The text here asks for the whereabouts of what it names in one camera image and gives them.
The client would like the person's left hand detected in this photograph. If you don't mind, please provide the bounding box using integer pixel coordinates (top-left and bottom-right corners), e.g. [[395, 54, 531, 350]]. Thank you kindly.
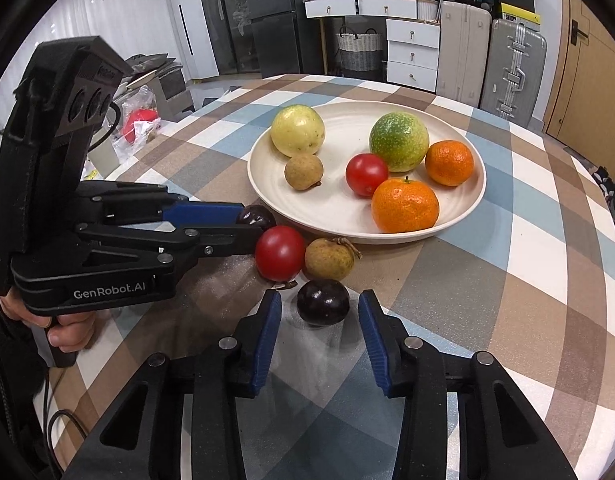
[[0, 296, 97, 355]]

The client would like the wooden door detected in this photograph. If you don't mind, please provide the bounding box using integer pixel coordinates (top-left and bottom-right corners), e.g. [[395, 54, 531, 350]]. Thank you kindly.
[[542, 0, 615, 181]]

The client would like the black cable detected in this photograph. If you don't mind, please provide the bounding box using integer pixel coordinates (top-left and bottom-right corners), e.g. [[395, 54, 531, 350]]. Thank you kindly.
[[89, 101, 122, 152], [40, 374, 96, 480]]

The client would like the green passion fruit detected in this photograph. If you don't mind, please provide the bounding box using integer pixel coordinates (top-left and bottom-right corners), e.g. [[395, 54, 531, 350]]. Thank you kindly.
[[369, 112, 431, 173]]

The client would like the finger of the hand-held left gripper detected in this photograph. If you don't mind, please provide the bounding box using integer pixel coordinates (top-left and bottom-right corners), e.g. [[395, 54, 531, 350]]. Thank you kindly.
[[76, 224, 267, 258], [76, 181, 247, 229]]

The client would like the silver suitcase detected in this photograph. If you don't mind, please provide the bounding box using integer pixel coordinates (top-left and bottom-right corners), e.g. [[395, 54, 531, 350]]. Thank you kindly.
[[480, 19, 548, 128]]

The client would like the dark glass cabinet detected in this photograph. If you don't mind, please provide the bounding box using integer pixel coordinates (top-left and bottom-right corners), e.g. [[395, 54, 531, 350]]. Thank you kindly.
[[194, 0, 261, 78]]

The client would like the brown longan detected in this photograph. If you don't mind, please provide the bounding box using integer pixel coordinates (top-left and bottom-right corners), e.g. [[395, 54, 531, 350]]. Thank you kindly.
[[284, 154, 323, 191], [304, 236, 362, 282]]

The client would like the white drawer cabinet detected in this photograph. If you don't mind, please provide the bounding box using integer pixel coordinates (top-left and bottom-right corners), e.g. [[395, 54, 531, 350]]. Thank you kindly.
[[386, 17, 441, 92]]

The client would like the woven basket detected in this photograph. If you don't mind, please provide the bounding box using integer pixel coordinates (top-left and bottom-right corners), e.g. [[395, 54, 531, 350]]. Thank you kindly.
[[336, 28, 383, 72]]

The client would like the yellow passion fruit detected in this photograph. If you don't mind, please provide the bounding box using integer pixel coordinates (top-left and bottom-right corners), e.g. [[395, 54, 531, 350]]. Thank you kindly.
[[270, 104, 327, 157]]

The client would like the white vanity desk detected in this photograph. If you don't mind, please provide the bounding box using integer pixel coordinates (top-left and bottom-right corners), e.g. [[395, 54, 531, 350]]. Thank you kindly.
[[304, 0, 418, 77]]

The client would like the orange mandarin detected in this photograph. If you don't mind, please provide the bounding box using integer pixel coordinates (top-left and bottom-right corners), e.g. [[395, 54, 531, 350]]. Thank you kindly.
[[425, 140, 475, 187], [371, 176, 440, 234]]

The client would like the clear plastic bag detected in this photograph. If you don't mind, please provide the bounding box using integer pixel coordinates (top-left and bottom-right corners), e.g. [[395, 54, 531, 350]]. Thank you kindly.
[[109, 85, 164, 162]]

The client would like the beige suitcase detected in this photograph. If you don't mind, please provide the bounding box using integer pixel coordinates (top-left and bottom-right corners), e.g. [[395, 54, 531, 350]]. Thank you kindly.
[[434, 0, 493, 108]]

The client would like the red round object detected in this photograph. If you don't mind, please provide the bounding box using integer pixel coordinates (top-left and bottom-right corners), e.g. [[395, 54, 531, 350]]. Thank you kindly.
[[122, 108, 161, 143]]

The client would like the black fridge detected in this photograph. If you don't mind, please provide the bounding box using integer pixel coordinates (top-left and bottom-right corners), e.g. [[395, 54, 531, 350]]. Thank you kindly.
[[248, 0, 333, 79]]

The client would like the cream round plate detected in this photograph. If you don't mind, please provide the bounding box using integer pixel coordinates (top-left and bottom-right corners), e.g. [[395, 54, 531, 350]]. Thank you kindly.
[[248, 101, 487, 246]]

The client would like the dark purple plum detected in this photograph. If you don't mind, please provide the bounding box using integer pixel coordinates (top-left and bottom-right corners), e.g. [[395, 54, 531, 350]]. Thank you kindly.
[[296, 279, 351, 328], [236, 204, 277, 233]]

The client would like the yellow and black shoe box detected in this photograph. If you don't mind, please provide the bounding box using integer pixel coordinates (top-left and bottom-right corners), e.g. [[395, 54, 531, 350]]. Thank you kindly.
[[500, 2, 543, 27]]

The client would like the person's left forearm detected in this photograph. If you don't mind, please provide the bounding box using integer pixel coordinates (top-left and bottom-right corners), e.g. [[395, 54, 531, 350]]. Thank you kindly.
[[0, 305, 51, 480]]

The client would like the red tomato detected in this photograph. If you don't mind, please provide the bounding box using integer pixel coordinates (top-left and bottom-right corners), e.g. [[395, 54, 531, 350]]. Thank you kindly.
[[255, 225, 307, 282], [345, 153, 389, 197]]

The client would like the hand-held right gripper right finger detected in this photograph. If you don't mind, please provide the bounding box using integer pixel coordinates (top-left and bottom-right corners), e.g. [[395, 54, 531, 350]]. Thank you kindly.
[[357, 289, 581, 480]]

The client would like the pile of dark shoes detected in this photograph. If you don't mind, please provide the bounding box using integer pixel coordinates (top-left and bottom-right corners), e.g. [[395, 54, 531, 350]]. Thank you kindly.
[[590, 162, 615, 241]]

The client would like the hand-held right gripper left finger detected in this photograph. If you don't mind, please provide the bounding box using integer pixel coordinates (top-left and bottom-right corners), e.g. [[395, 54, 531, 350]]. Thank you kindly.
[[62, 289, 284, 480]]

